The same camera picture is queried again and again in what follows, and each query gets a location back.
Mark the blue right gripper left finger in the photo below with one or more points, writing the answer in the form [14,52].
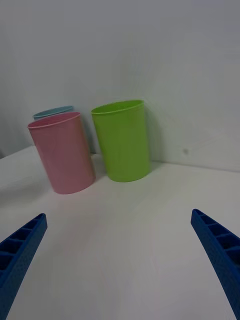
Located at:
[17,260]

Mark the green plastic waste bin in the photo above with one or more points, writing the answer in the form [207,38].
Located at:
[123,142]

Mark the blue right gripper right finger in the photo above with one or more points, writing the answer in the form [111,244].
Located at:
[220,252]

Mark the pink plastic waste bin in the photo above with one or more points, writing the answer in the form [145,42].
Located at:
[65,155]

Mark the pale blue plastic waste bin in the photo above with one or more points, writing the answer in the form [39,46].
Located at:
[53,111]

